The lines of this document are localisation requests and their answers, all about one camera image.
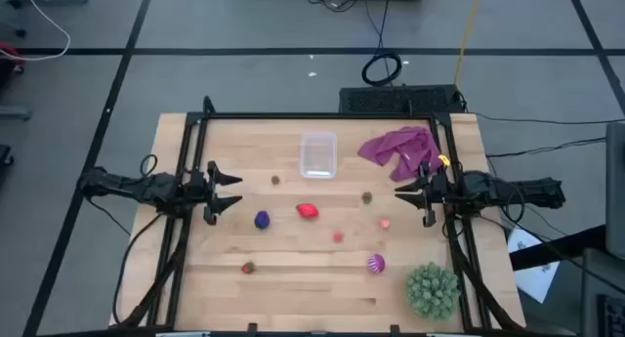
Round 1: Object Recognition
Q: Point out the yellow hanging cable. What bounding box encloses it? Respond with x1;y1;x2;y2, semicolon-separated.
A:
453;0;486;88

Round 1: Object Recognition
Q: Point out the black metal table frame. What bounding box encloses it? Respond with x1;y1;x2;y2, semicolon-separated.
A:
110;95;527;336

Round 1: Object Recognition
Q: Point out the thin black hanging cable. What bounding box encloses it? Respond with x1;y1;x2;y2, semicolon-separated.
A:
363;0;394;55

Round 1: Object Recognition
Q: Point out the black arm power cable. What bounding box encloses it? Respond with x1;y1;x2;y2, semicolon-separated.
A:
110;210;167;327

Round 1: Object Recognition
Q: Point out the coiled black cable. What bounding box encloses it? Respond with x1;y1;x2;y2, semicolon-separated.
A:
360;51;404;89

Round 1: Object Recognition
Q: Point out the red object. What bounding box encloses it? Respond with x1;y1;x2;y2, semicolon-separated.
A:
0;40;26;75

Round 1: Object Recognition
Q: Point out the black desk bar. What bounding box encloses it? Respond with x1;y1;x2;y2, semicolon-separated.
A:
509;223;607;274

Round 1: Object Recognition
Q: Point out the dark grey desk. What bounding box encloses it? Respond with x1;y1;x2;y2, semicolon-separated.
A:
579;247;625;337

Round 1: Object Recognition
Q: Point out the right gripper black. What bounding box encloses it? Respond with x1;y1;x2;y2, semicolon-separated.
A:
394;161;464;229

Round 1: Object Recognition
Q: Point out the grey cabinet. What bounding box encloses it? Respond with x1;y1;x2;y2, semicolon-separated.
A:
604;120;625;261

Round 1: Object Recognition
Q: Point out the black floor cable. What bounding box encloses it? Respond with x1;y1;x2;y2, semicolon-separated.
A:
485;136;607;159
468;109;625;127

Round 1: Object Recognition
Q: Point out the purple white striped vegetable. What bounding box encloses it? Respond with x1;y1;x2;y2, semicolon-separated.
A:
366;253;387;274

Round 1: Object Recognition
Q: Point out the white cable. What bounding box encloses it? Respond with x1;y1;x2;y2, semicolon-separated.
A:
0;0;72;63

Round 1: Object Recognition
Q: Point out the black mesh computer case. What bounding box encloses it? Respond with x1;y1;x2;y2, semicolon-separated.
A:
338;83;465;116

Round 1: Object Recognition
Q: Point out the white printed paper sheet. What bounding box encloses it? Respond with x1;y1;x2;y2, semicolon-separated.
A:
506;227;562;305

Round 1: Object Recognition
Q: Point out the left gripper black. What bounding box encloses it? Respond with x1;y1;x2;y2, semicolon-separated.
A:
183;159;244;227

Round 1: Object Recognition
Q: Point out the green succulent plant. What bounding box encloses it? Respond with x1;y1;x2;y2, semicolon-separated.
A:
404;261;462;322

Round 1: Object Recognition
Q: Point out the purple cloth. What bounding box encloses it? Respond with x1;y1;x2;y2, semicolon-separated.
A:
357;125;446;183

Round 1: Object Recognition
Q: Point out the large red fruit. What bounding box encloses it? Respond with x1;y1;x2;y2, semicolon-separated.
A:
295;202;321;221

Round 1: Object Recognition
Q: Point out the black keyboard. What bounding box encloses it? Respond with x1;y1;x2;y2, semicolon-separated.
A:
596;292;625;337

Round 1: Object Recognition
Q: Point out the clear plastic tupperware container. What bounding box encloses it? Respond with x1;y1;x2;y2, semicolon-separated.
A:
299;130;339;180

